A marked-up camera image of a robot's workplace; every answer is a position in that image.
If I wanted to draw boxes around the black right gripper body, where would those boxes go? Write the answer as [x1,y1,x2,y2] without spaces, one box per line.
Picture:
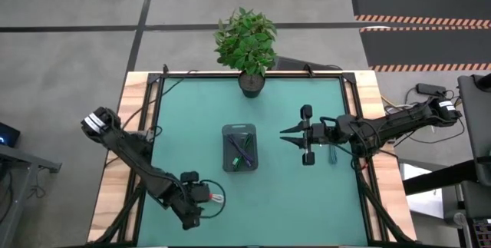
[301,104,341,167]

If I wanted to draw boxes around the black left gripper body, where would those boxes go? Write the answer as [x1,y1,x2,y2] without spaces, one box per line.
[178,170,212,230]

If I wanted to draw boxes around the dark grey plastic tray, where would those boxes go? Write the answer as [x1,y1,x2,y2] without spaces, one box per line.
[221,123,259,173]

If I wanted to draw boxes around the black plant pot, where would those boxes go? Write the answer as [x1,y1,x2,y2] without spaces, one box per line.
[237,70,266,99]

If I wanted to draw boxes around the teal table mat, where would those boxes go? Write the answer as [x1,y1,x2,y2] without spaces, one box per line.
[137,77,369,247]

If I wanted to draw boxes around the wooden table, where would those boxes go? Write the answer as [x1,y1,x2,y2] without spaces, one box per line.
[87,70,418,246]

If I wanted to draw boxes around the green leafy plant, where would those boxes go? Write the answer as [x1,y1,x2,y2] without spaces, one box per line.
[213,6,278,77]

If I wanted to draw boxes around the black power adapter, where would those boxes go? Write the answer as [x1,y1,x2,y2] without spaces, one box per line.
[416,82,448,98]

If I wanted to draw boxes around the black floor beam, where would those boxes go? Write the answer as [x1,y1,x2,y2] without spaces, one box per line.
[402,159,479,196]

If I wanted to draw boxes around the black hazard-striped floor mat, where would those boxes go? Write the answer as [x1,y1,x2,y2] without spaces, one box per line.
[359,26,491,73]
[349,0,491,26]

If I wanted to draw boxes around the grey equipment cart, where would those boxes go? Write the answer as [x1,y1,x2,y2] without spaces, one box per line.
[443,73,491,226]

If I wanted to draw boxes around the grey metal stand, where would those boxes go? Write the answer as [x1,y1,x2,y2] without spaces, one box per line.
[0,144,62,241]

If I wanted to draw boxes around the blue crate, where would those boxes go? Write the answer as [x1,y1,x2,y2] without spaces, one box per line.
[473,219,491,248]

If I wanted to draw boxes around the black monitor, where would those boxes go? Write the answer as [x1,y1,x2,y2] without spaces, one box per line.
[0,121,21,148]

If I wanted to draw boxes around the black wrist camera cable loop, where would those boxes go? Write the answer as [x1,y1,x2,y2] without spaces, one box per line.
[199,179,227,219]

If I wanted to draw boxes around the black aluminium table frame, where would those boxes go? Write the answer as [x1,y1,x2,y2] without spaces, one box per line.
[94,63,415,247]

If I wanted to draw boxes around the tangled floor cables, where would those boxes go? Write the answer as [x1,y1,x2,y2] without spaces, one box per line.
[381,86,467,145]

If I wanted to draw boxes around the long black arm tether cable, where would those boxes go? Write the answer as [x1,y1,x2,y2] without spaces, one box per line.
[114,69,199,134]

